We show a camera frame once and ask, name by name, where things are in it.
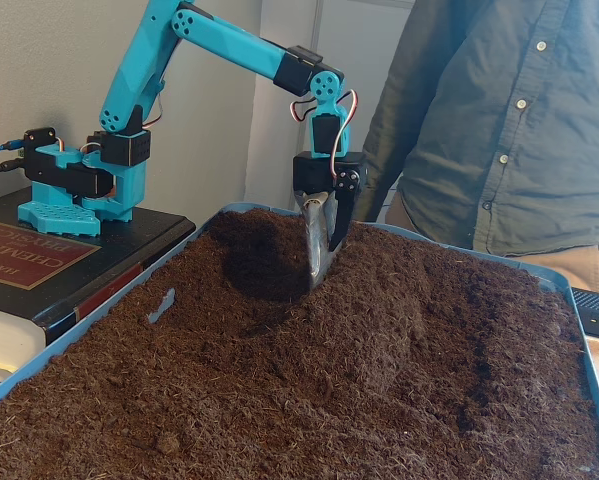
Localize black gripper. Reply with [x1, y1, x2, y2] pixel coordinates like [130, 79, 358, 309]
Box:
[292, 151, 368, 292]

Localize brown soil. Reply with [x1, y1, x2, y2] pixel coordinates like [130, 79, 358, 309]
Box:
[0, 208, 599, 480]

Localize green sleeved right forearm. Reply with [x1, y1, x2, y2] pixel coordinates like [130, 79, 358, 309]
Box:
[353, 74, 430, 224]

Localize green button shirt torso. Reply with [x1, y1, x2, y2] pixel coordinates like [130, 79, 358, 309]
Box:
[353, 0, 599, 259]

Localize black chemistry physics handbook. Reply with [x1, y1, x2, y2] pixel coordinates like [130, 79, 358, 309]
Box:
[0, 187, 198, 386]

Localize khaki trousers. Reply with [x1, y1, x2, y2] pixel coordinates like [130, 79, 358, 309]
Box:
[383, 192, 599, 296]

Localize blue plastic tray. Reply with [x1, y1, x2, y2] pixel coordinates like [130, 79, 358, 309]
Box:
[0, 201, 599, 480]

